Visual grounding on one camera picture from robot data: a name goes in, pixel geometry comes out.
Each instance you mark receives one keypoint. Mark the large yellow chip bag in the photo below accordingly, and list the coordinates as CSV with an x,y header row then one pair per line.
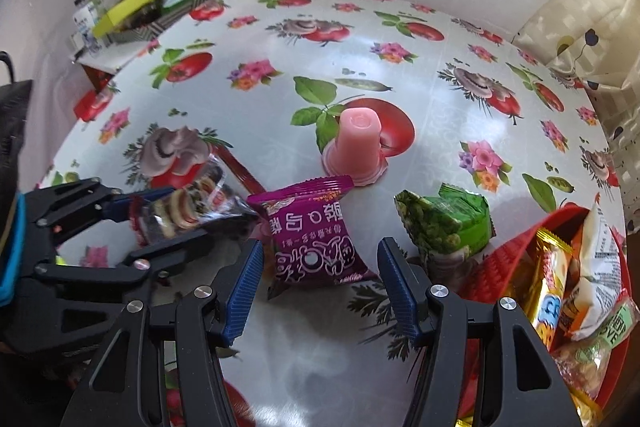
x,y
587,409

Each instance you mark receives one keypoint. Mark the pink jelly cup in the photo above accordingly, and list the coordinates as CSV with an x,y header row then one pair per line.
x,y
357,142

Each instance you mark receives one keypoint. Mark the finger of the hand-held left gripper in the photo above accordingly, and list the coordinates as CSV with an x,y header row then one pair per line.
x,y
125,204
165,252

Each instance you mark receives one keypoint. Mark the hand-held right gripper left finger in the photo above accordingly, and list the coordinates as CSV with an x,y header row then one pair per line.
x,y
245,294

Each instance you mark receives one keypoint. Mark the clear dark cookie packet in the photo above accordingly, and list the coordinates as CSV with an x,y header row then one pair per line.
x,y
185,207

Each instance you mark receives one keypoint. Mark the green pea snack packet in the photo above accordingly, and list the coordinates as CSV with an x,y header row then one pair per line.
x,y
445,222

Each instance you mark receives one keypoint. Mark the white bottle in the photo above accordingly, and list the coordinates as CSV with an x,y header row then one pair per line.
x,y
84,22

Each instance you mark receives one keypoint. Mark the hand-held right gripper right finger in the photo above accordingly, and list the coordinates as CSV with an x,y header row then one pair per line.
x,y
400,297

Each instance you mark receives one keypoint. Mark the green white biscuit packet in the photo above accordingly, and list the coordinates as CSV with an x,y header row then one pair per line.
x,y
617,322

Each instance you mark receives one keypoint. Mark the dark mesh cloth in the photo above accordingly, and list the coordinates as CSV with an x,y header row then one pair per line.
x,y
12,132

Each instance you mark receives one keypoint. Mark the long yellow snack bar packet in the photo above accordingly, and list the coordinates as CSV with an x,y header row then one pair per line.
x,y
550,297

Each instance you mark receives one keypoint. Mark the cream heart print curtain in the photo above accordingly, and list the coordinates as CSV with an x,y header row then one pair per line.
x,y
575,22

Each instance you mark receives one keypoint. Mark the red plastic basin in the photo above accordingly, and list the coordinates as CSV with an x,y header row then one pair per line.
x,y
500,267

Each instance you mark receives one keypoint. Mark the purple snack packet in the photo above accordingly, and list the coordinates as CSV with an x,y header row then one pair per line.
x,y
310,237

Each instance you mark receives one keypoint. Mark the white orange snack packet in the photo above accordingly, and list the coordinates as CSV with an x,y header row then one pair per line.
x,y
595,257

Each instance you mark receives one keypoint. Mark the pale green clear packet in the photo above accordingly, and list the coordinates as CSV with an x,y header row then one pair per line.
x,y
580,367

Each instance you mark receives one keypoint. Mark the floral tomato print tablecloth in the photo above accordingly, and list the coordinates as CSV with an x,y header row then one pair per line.
x,y
400,82

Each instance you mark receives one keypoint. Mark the striped black white box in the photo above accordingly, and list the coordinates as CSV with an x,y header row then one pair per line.
x,y
150,27

